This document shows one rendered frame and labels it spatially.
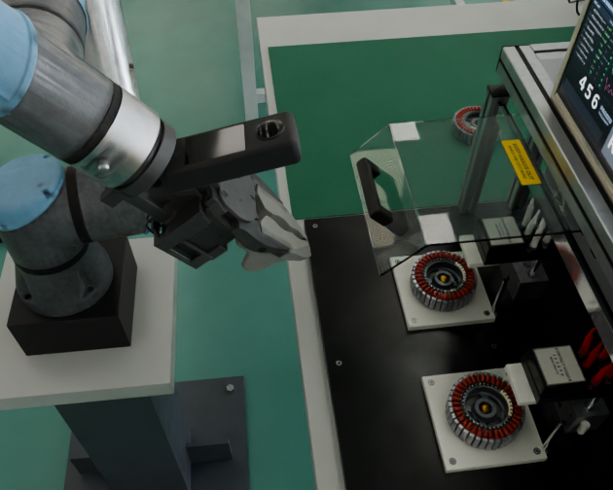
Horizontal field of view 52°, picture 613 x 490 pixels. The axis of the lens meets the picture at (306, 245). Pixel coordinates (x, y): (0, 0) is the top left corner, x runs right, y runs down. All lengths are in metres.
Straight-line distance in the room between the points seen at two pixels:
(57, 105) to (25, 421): 1.58
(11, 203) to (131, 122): 0.45
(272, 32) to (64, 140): 1.32
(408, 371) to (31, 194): 0.62
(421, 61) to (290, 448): 1.08
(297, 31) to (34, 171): 1.00
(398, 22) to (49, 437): 1.49
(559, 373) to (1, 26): 0.76
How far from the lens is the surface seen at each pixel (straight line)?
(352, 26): 1.81
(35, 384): 1.14
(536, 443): 1.03
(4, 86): 0.49
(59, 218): 0.94
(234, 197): 0.57
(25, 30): 0.50
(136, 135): 0.51
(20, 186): 0.95
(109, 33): 0.92
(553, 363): 0.93
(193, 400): 1.88
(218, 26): 3.28
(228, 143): 0.54
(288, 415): 1.85
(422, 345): 1.08
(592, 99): 0.91
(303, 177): 1.34
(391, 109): 1.52
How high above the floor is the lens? 1.68
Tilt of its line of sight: 50 degrees down
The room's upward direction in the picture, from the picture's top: straight up
